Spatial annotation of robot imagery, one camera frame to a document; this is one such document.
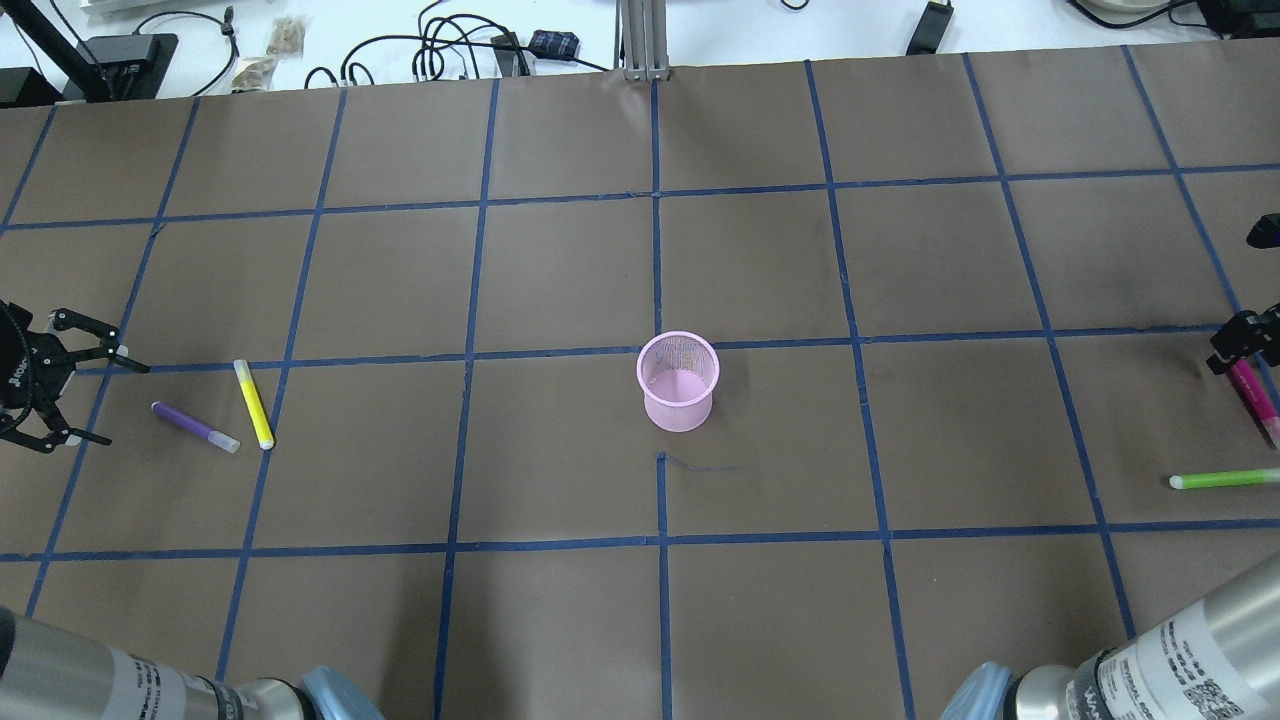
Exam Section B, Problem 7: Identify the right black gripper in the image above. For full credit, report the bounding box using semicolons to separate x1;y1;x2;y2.
1204;305;1279;375

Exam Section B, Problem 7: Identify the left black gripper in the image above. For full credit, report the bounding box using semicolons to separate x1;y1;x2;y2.
1;302;152;454

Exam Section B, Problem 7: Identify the pink highlighter pen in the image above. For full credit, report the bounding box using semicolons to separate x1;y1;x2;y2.
1229;359;1279;448

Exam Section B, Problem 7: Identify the purple highlighter pen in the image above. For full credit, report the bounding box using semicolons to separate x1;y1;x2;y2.
150;401;241;454

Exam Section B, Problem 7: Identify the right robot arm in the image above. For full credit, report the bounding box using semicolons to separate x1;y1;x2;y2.
941;307;1277;719

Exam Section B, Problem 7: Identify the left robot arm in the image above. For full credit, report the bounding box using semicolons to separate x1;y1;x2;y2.
1;304;381;719

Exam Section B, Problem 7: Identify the pink mesh cup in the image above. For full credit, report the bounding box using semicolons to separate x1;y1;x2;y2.
635;331;721;433

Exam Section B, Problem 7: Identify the green highlighter pen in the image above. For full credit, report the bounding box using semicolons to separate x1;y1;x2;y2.
1167;468;1280;489

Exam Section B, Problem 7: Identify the yellow highlighter pen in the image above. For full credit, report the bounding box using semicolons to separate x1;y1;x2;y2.
233;357;275;451

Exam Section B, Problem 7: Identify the black device box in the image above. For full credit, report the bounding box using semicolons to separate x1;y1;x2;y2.
77;33;179;101

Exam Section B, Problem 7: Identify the black laptop charger brick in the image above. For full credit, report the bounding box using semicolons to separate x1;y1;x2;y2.
905;1;954;56

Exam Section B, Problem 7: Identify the blue checkered pouch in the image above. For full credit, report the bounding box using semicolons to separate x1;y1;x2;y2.
526;29;581;61

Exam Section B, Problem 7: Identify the aluminium frame post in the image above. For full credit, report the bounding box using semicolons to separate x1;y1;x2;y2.
614;0;669;82

